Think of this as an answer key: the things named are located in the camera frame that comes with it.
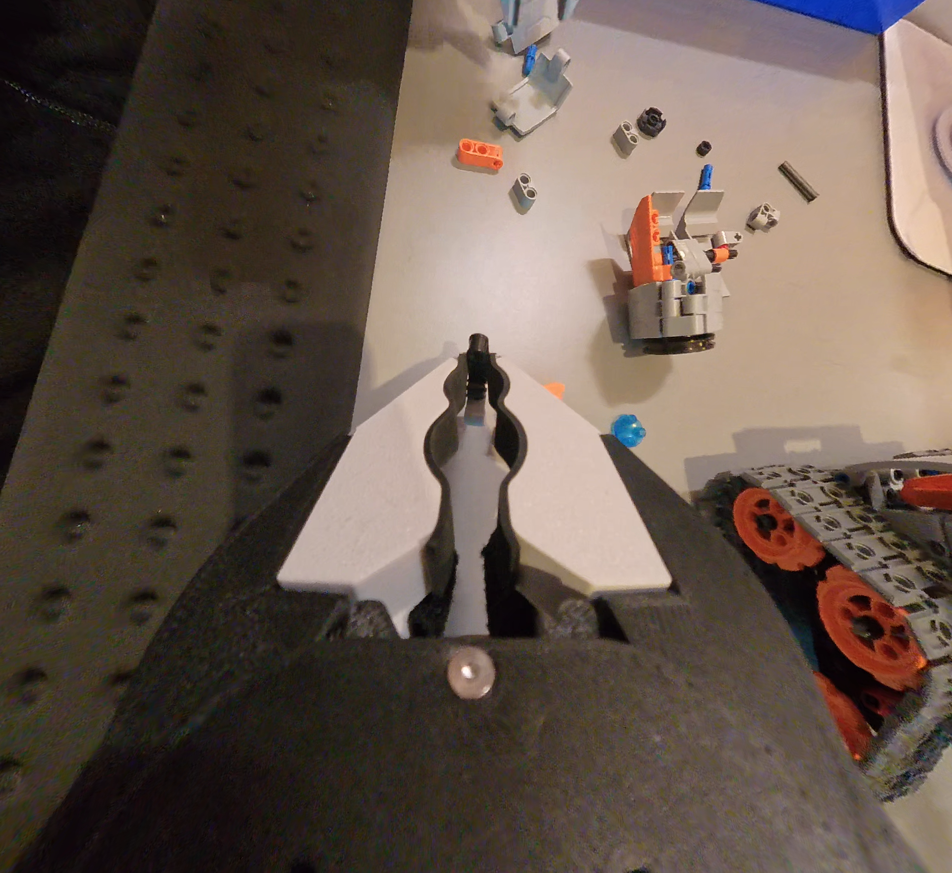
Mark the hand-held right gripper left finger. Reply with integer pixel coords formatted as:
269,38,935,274
277,356,468,638

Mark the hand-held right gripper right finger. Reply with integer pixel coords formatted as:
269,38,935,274
476,356,672,629

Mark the black brick connector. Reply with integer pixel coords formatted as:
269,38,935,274
463,332,495,428

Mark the small grey orange brick assembly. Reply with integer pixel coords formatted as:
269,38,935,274
610,190,745,355

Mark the grey orange tracked toy robot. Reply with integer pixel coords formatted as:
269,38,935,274
695,448,952,803

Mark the black perforated board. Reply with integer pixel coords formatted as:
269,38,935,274
0,0,425,852

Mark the black axle rod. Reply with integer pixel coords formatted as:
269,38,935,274
778,161,821,203

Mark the white book stand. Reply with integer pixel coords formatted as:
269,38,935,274
880,18,952,287

